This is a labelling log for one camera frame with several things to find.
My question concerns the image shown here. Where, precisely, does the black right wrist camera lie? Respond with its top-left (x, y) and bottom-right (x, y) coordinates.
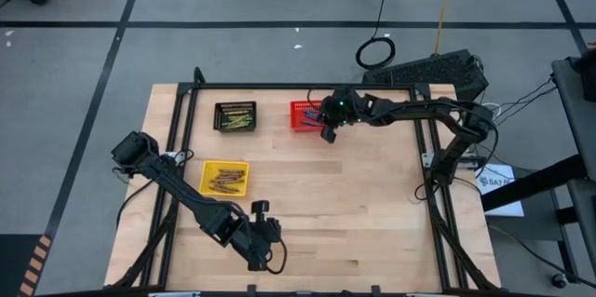
top-left (320, 95), bottom-right (345, 127)

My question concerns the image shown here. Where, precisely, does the black metal beam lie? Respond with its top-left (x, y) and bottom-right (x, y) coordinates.
top-left (481, 154), bottom-right (589, 212)

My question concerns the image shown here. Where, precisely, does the yellow hanging cable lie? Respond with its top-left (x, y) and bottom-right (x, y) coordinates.
top-left (434, 0), bottom-right (464, 55)

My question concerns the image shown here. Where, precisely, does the black mat striped edge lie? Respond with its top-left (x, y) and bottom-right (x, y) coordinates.
top-left (0, 234), bottom-right (53, 297)

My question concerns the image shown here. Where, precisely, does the black computer case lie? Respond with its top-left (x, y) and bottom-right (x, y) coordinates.
top-left (361, 48), bottom-right (490, 107)

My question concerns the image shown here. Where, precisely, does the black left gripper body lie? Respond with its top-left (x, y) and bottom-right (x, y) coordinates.
top-left (230, 199), bottom-right (272, 273)

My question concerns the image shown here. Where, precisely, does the black left camera cable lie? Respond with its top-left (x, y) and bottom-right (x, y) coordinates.
top-left (264, 239), bottom-right (289, 276)

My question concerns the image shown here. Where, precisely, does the white printed paper sheet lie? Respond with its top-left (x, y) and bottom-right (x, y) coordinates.
top-left (474, 164), bottom-right (525, 218)

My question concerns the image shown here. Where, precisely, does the black plastic basket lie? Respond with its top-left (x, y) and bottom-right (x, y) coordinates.
top-left (212, 100), bottom-right (258, 133)

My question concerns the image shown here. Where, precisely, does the black camera cable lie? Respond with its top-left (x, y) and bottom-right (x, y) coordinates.
top-left (305, 88), bottom-right (327, 113)
top-left (264, 239), bottom-right (289, 276)

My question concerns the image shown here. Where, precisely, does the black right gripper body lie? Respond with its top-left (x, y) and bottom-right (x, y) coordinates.
top-left (319, 88), bottom-right (369, 145)

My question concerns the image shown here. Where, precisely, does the black right camera cable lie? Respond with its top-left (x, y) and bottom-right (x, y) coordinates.
top-left (305, 88), bottom-right (327, 113)

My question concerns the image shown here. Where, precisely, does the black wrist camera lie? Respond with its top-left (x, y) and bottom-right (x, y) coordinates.
top-left (260, 216), bottom-right (284, 245)
top-left (320, 95), bottom-right (345, 127)

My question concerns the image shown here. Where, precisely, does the yellow plastic basket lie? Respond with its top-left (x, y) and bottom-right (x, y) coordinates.
top-left (198, 159), bottom-right (251, 197)

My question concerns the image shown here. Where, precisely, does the black cable with coil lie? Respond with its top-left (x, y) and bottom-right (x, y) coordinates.
top-left (355, 0), bottom-right (397, 72)

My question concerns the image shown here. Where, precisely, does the black box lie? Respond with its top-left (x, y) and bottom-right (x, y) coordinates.
top-left (565, 49), bottom-right (596, 89)

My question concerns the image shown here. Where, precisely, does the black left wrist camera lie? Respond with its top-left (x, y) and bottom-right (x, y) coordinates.
top-left (260, 216), bottom-right (284, 245)

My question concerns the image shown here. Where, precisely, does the black side table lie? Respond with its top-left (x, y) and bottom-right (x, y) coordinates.
top-left (551, 57), bottom-right (596, 261)

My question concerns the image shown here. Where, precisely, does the red plastic basket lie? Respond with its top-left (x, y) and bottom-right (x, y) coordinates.
top-left (289, 99), bottom-right (327, 133)

